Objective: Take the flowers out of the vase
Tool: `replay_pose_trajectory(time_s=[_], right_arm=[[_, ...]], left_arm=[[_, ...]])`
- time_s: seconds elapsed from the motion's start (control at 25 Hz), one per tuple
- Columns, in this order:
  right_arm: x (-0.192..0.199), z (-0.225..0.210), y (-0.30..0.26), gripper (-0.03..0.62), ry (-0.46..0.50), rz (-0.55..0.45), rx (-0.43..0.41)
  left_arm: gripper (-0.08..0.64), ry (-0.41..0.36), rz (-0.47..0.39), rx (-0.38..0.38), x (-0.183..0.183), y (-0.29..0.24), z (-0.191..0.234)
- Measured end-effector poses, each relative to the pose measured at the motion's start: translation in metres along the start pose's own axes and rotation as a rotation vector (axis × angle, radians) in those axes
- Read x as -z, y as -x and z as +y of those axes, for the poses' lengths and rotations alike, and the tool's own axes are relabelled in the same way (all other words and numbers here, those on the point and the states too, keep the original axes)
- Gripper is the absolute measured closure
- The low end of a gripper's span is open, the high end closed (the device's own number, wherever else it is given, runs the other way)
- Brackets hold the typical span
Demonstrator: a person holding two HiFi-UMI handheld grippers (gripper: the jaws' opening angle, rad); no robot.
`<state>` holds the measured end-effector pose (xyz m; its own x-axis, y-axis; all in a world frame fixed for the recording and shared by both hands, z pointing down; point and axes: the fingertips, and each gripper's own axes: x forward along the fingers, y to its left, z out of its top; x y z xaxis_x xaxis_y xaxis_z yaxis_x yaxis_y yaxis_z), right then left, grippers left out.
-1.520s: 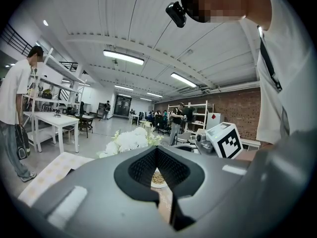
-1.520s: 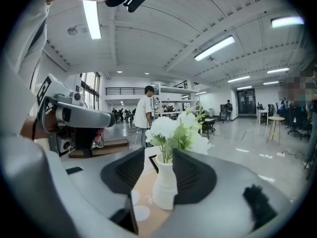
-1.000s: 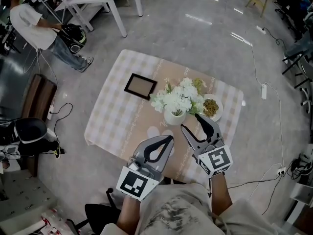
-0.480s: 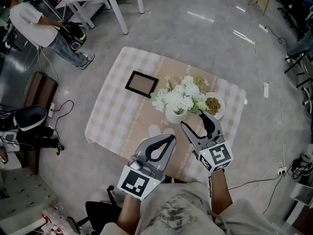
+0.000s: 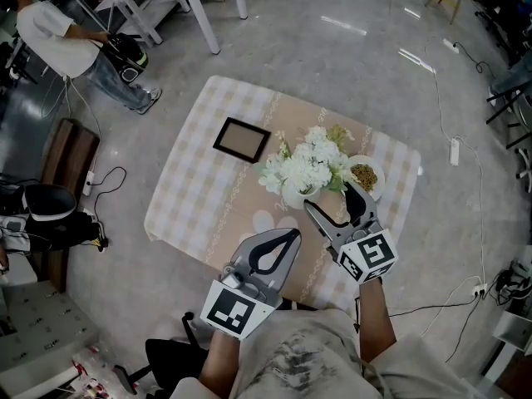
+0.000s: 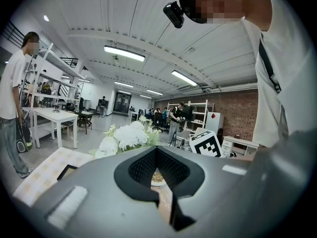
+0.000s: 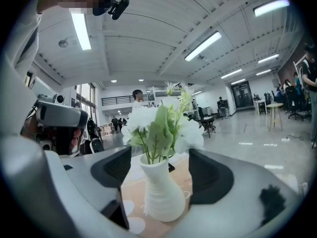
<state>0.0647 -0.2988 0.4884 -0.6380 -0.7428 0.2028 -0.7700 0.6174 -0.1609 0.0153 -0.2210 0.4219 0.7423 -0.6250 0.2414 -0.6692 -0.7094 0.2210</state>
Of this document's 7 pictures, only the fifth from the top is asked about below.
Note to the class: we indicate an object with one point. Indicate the white artificial flowers bunch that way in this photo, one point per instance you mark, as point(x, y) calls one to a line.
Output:
point(307, 160)

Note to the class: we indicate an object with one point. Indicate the person's right forearm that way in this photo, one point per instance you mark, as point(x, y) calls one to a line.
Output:
point(376, 318)

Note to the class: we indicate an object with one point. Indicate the black and white headset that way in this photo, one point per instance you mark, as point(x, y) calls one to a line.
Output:
point(511, 283)

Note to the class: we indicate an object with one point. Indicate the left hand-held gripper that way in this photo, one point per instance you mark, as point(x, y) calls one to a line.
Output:
point(237, 306)

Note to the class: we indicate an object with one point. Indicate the brown wooden bench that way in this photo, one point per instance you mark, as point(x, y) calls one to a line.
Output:
point(70, 152)

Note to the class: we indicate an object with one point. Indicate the black bag with green trim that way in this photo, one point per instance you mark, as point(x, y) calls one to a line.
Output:
point(124, 56)

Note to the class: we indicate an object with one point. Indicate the white side cabinet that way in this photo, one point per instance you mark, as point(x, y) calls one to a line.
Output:
point(511, 335)

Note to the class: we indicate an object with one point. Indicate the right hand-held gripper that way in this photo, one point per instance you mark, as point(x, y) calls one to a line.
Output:
point(372, 252)

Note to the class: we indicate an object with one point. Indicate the clear plastic bags red print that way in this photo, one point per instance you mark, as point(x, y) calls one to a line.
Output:
point(91, 372)

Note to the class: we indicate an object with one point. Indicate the person's left forearm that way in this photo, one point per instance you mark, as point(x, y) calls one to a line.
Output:
point(220, 360)

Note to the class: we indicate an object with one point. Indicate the white ceramic vase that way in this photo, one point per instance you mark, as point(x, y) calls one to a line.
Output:
point(293, 198)

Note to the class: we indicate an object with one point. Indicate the person's grey shirt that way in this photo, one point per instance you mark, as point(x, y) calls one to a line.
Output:
point(307, 356)

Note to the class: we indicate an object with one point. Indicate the pile of green snacks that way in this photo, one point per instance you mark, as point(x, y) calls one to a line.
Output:
point(365, 175)

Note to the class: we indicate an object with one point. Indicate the white power strip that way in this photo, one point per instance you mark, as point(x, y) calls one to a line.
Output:
point(478, 291)
point(454, 151)
point(450, 45)
point(88, 181)

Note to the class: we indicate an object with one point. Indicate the white round plate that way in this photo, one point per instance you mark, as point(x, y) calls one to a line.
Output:
point(363, 159)

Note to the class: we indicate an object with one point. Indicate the grey low cabinet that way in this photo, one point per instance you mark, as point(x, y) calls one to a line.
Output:
point(41, 326)

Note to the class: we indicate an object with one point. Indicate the white shelving rack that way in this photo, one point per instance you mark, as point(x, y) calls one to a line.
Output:
point(143, 13)

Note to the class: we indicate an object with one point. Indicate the black office chair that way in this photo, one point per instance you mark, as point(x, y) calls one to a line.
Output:
point(166, 356)

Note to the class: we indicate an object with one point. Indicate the table with beige checkered tablecloth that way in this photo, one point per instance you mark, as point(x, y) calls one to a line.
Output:
point(195, 168)

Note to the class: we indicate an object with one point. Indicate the black picture frame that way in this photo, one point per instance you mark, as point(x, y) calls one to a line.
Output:
point(241, 139)

